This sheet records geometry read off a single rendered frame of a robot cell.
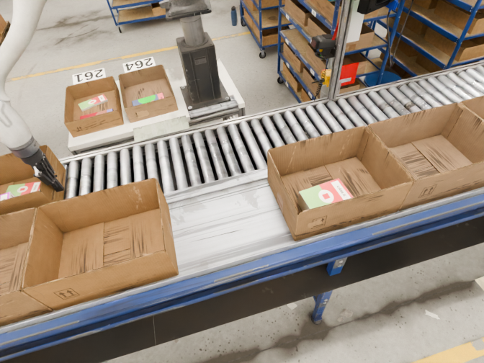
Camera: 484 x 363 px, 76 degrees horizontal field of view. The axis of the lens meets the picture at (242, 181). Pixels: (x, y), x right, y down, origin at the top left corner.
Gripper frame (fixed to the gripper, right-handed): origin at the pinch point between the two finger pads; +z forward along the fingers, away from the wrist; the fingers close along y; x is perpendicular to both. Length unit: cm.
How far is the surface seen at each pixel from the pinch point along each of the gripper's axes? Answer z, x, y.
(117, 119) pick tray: 6, -24, 47
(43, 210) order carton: -17.1, -8.0, -29.4
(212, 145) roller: 10, -70, 13
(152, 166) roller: 10.6, -39.2, 8.7
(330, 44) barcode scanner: -21, -139, 31
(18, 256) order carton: -3.5, 7.0, -34.9
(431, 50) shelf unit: 31, -259, 83
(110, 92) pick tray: 9, -19, 82
